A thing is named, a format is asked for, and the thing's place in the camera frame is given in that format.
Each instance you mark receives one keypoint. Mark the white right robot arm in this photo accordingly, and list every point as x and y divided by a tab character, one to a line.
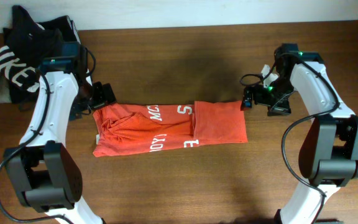
328	158

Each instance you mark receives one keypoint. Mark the folded grey garment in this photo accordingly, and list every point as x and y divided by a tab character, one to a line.
4	91

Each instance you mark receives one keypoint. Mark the black t-shirt white letters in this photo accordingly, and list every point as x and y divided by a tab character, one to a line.
26	44

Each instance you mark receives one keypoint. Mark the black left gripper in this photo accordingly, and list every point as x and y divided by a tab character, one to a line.
104	94

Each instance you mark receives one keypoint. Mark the orange t-shirt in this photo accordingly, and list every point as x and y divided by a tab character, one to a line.
135	129

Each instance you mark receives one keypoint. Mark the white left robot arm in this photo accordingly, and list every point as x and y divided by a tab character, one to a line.
42	172

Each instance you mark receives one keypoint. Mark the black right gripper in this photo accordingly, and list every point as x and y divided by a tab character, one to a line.
281	108

